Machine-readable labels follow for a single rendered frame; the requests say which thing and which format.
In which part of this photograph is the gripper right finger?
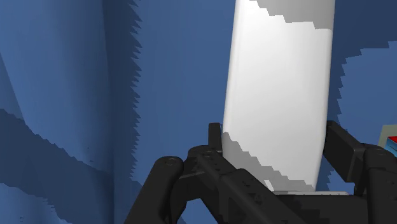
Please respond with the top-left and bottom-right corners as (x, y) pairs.
(323, 120), (397, 224)

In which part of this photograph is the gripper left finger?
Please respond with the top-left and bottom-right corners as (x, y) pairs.
(123, 122), (298, 224)

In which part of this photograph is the grey red blue box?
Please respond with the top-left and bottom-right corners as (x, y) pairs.
(377, 124), (397, 158)

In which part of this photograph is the blue sofa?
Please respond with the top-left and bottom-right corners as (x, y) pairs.
(0, 0), (397, 224)

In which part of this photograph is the white rounded tall object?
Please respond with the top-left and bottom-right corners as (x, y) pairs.
(221, 0), (350, 196)

